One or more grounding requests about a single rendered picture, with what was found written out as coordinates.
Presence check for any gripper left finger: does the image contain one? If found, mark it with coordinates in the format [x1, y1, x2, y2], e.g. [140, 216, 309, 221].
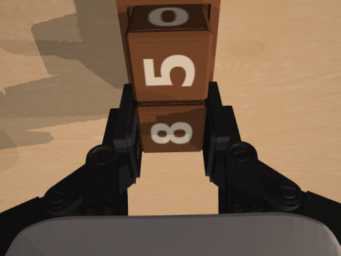
[0, 84, 142, 256]

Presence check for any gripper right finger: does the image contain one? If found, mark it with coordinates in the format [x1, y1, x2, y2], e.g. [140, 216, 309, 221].
[202, 82, 341, 246]

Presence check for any brown wooden number cube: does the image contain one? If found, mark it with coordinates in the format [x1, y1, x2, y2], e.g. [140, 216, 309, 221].
[124, 4, 213, 102]
[136, 99, 207, 153]

